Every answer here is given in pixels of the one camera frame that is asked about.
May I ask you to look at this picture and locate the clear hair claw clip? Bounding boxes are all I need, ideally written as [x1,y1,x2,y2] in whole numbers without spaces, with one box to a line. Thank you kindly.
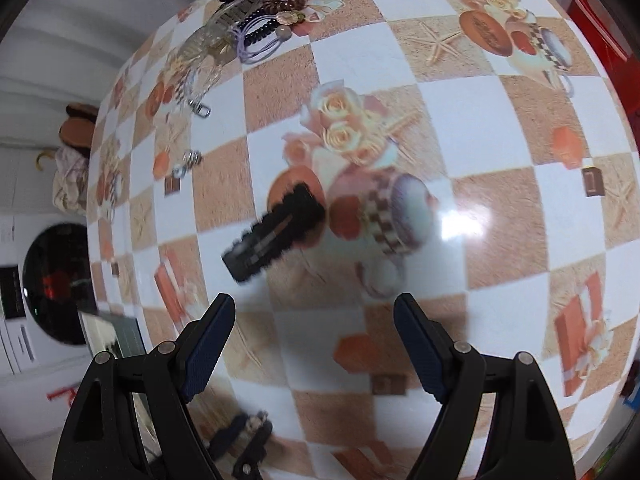
[177,0,266,61]

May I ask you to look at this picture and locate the purple beaded hair tie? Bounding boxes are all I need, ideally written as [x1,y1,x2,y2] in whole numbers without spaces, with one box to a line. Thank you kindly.
[235,25,296,65]

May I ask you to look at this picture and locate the white washing machine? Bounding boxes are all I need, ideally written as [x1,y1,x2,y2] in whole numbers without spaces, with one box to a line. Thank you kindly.
[0,212,101,376]

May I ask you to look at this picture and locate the pale patterned cloth bag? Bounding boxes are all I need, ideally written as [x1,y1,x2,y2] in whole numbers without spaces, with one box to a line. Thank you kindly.
[51,147,91,216]

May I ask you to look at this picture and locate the black spiral hair tie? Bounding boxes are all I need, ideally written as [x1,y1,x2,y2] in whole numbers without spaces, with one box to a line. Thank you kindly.
[235,14,281,46]

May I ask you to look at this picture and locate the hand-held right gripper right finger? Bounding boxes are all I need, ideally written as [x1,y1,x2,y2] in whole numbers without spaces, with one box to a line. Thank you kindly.
[393,292,577,480]

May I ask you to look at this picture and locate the small silver rings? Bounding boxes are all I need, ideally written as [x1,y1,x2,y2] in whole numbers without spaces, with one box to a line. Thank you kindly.
[172,149,203,179]

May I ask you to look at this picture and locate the black fuzzy hair clip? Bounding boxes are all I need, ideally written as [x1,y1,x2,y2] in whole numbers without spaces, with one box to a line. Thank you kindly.
[221,183,328,283]

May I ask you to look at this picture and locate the red plastic container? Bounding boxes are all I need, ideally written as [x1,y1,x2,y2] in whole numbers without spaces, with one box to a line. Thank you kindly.
[567,0,640,86]

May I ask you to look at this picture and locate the brown round bag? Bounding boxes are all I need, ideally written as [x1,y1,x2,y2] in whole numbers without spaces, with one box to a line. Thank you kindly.
[59,102,101,148]

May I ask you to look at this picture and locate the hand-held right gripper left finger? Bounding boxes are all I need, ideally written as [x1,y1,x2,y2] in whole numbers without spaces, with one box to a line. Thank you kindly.
[51,292,237,480]

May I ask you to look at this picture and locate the grey board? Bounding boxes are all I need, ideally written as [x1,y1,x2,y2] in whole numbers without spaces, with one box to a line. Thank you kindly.
[79,310,147,361]

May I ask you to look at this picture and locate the black hair claw clip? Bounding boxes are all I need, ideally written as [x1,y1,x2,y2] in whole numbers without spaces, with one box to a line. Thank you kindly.
[209,410,274,480]

